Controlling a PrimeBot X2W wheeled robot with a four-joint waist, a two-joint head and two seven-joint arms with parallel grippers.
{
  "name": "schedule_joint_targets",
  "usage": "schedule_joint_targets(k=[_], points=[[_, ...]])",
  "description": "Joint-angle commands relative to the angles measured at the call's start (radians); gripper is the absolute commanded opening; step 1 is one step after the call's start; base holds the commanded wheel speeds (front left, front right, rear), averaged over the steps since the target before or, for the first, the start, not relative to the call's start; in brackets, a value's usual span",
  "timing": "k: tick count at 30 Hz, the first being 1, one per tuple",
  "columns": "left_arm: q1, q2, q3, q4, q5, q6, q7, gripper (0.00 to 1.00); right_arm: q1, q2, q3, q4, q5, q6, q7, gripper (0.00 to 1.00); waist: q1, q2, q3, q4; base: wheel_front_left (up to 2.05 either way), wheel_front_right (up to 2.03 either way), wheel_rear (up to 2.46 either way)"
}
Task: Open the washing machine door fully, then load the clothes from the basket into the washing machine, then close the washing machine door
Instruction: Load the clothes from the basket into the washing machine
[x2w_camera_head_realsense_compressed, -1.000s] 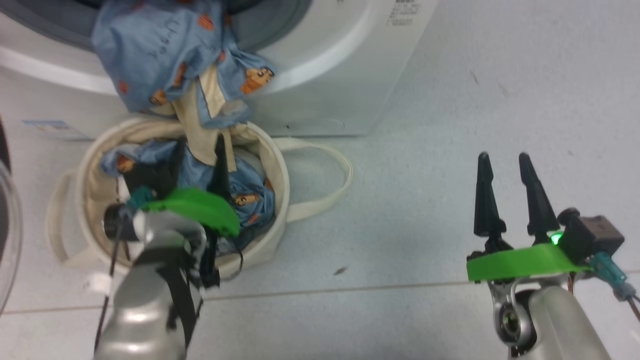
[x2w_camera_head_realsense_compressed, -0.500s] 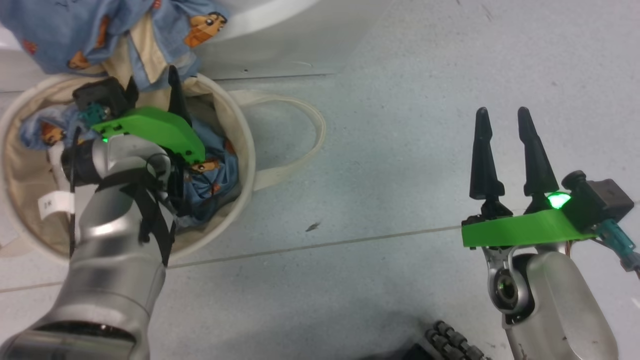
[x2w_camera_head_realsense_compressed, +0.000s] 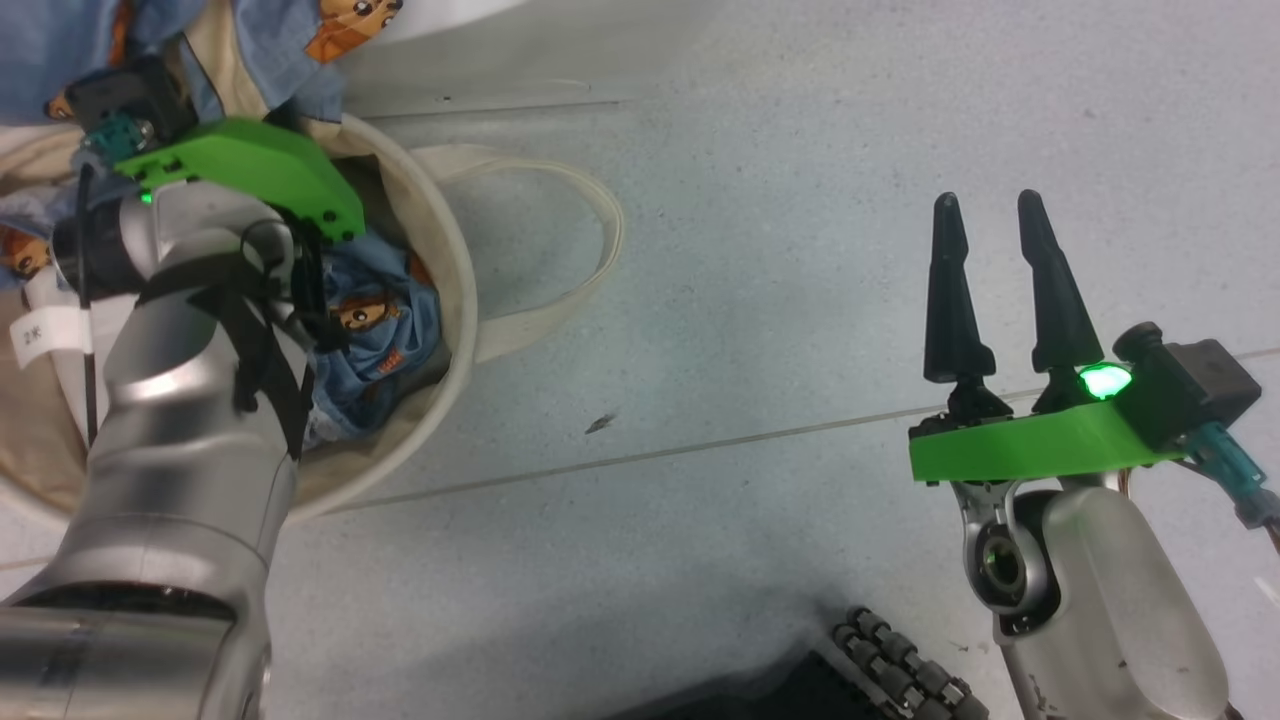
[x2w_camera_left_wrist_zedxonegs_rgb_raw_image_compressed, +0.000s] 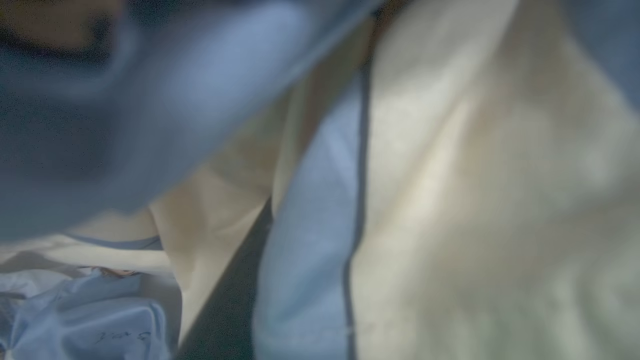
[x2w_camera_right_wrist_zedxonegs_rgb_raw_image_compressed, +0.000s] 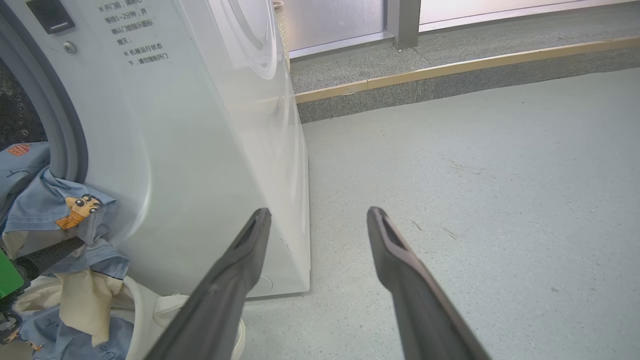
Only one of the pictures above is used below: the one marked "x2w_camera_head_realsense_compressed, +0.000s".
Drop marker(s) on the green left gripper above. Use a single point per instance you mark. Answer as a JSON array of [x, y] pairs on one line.
[[260, 165]]

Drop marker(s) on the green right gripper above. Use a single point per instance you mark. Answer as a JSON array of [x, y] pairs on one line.
[[1030, 445]]

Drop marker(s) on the blue bear print garment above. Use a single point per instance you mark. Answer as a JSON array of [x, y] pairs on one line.
[[280, 40], [385, 340]]

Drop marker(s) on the black roller wheel robot base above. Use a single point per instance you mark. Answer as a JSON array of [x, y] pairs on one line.
[[880, 665]]

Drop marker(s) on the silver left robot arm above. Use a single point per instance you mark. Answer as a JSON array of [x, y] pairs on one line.
[[170, 480]]

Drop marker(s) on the cream fabric laundry basket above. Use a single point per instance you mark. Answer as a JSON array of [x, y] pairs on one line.
[[455, 300]]

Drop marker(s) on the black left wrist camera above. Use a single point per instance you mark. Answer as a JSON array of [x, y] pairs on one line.
[[125, 95]]

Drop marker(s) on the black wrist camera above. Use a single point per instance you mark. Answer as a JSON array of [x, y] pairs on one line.
[[1195, 385], [125, 95]]

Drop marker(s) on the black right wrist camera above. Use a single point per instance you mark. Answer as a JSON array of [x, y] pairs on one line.
[[1195, 385]]

